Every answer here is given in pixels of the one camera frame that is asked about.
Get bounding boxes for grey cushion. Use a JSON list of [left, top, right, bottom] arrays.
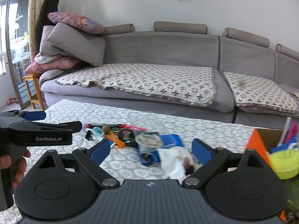
[[39, 26, 68, 56], [47, 23, 106, 67]]

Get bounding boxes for blue package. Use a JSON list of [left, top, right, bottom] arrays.
[[140, 134, 185, 167]]

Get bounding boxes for dark hanging coat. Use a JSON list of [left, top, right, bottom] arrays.
[[35, 0, 59, 52]]

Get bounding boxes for black binder clip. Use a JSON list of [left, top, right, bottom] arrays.
[[84, 131, 98, 141]]

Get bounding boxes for orange cardboard box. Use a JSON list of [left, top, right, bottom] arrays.
[[244, 128, 299, 222]]

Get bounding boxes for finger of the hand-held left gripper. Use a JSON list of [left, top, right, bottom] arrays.
[[33, 121, 83, 133], [16, 111, 47, 121]]

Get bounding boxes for pink plastic piece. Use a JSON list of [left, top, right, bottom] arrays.
[[283, 122, 299, 143]]

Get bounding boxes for white pillow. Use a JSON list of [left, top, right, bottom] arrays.
[[34, 53, 61, 63]]

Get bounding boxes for red marker pen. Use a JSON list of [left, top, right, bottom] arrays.
[[86, 123, 123, 129]]

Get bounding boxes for pink floral pillow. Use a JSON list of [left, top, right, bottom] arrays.
[[47, 12, 107, 35], [24, 56, 81, 75]]

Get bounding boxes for blue plastic piece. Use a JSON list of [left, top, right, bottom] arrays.
[[269, 142, 299, 154]]

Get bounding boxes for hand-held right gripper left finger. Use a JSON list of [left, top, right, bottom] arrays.
[[37, 139, 121, 189]]

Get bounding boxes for black cable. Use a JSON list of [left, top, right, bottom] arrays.
[[117, 128, 138, 147]]

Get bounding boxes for wooden stool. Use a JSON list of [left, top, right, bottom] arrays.
[[23, 74, 46, 110]]

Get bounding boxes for grey patterned table cloth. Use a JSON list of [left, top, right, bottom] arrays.
[[0, 99, 299, 224]]

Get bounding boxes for grey sofa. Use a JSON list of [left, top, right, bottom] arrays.
[[38, 21, 299, 130]]

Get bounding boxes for person's left hand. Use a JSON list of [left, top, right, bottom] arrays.
[[0, 149, 31, 190]]

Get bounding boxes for glass sliding door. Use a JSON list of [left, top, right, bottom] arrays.
[[0, 0, 33, 109]]

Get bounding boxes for white cloth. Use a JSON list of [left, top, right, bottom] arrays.
[[156, 147, 197, 180]]

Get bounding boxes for floral curtain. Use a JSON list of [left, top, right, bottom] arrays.
[[29, 0, 58, 54]]

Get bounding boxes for orange utility knife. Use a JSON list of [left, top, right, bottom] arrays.
[[104, 132, 127, 148]]

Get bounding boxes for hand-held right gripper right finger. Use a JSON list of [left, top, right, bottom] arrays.
[[182, 138, 271, 188]]

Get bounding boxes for clear plastic box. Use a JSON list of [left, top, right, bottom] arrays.
[[134, 131, 164, 159]]

